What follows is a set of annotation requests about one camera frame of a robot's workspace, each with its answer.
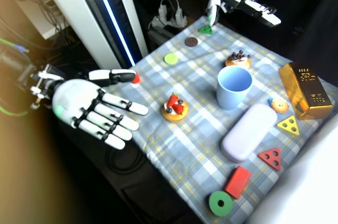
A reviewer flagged blue plastic cup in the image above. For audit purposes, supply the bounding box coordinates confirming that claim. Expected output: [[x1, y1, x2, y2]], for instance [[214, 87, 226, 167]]
[[217, 66, 254, 110]]

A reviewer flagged green sandwich cookie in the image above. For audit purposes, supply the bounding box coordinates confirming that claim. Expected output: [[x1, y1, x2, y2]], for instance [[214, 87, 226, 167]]
[[163, 52, 179, 65]]

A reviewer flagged red triangle block with holes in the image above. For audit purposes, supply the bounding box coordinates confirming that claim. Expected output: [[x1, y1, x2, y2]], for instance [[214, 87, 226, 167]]
[[258, 147, 282, 172]]

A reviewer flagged red rectangular block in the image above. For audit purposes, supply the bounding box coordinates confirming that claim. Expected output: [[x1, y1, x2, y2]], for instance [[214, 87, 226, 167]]
[[224, 165, 252, 200]]

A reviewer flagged lilac glasses case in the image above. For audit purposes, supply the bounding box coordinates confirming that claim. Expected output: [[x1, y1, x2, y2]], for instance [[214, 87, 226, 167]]
[[221, 103, 278, 163]]

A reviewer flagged dark berry topped toy cupcake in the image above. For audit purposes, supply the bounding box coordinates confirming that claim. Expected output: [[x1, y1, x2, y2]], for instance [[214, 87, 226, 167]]
[[225, 49, 252, 69]]

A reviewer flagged strawberry topped toy cupcake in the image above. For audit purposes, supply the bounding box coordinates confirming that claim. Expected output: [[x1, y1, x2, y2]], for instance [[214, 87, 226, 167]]
[[161, 93, 190, 124]]

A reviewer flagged white power strip with plugs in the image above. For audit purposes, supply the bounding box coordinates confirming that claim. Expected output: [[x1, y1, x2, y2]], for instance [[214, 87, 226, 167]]
[[149, 0, 188, 29]]

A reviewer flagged tan round biscuit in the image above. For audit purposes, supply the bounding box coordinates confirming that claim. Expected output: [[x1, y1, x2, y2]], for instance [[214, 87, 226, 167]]
[[271, 98, 289, 114]]

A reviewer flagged green cable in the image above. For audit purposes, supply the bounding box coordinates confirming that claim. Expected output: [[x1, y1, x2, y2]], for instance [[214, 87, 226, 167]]
[[0, 106, 29, 117]]

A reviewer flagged white robot body column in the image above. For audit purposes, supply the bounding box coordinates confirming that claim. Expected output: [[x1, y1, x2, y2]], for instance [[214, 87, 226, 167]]
[[34, 0, 148, 70]]

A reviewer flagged blue plaid tablecloth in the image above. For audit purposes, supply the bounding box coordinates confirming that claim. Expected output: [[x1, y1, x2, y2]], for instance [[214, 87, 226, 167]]
[[105, 15, 338, 224]]

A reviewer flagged brown sandwich cookie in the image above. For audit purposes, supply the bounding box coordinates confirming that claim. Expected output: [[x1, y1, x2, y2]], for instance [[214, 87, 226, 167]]
[[184, 36, 199, 48]]

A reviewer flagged yellow triangle block with holes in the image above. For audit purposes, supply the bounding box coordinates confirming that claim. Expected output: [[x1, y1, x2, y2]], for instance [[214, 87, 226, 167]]
[[276, 115, 301, 137]]

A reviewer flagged green ring block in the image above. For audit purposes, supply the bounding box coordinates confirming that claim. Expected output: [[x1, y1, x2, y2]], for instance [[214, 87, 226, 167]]
[[208, 191, 233, 217]]

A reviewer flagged shiny gold bar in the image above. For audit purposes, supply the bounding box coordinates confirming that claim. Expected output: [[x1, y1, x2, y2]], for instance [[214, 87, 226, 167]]
[[278, 62, 334, 121]]

